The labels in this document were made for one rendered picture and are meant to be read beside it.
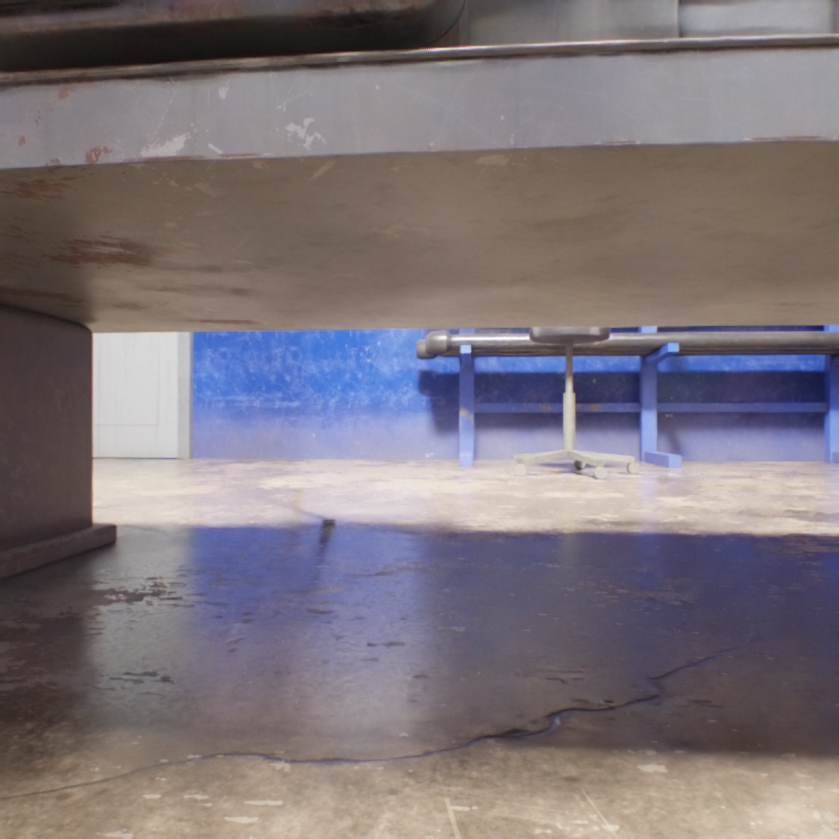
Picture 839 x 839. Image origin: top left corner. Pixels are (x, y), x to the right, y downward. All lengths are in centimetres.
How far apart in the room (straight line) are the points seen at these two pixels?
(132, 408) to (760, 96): 403
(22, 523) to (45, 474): 9
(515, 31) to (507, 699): 58
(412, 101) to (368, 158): 5
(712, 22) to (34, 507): 109
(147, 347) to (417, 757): 391
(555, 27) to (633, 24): 7
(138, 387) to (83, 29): 377
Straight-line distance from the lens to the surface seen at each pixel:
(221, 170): 51
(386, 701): 57
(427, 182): 51
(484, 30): 69
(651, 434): 382
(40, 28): 60
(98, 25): 58
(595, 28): 70
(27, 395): 118
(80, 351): 130
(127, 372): 433
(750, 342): 362
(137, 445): 429
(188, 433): 414
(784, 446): 420
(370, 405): 387
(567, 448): 288
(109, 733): 57
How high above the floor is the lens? 23
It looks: level
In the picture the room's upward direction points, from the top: straight up
